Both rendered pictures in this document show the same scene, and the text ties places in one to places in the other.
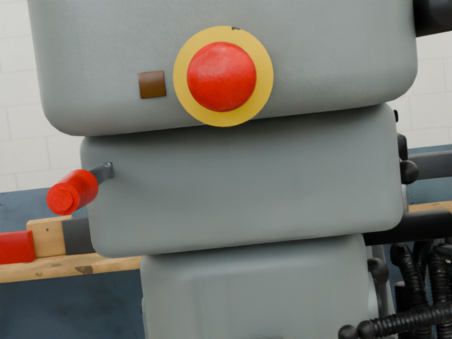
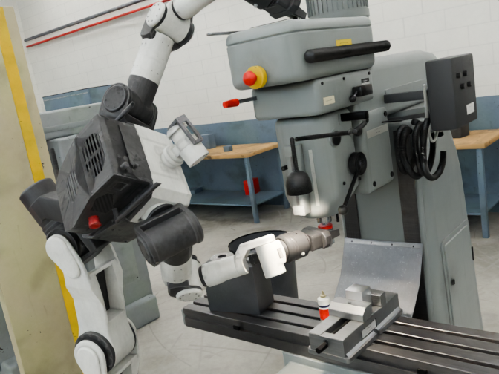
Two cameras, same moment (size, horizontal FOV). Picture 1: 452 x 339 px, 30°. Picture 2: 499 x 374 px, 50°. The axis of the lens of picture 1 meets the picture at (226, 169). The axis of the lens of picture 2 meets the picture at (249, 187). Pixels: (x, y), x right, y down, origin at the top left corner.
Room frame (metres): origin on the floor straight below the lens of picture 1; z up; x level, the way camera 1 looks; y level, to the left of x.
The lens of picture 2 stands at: (-0.66, -0.86, 1.76)
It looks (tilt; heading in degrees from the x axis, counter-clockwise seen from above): 12 degrees down; 39
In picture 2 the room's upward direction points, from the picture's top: 10 degrees counter-clockwise
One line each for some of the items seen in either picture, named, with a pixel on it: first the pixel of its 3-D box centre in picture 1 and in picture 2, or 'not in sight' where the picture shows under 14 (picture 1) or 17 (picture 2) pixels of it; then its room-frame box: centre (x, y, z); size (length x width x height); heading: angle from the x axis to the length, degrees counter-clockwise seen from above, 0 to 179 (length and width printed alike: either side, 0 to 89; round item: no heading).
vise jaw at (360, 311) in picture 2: not in sight; (350, 309); (0.68, -0.10, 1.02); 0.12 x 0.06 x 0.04; 85
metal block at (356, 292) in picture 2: not in sight; (358, 297); (0.74, -0.10, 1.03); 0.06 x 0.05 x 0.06; 85
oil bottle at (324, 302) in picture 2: not in sight; (324, 305); (0.74, 0.03, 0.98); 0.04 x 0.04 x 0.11
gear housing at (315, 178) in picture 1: (245, 159); (314, 93); (0.79, -0.02, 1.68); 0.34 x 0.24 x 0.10; 177
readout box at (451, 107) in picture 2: not in sight; (454, 91); (1.03, -0.36, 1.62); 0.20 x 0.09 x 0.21; 177
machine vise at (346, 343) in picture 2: not in sight; (355, 315); (0.71, -0.10, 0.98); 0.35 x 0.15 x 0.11; 175
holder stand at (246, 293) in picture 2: not in sight; (237, 281); (0.75, 0.40, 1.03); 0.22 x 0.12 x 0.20; 98
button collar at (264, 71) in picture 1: (223, 76); (256, 77); (0.52, 0.00, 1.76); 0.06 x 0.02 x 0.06; 87
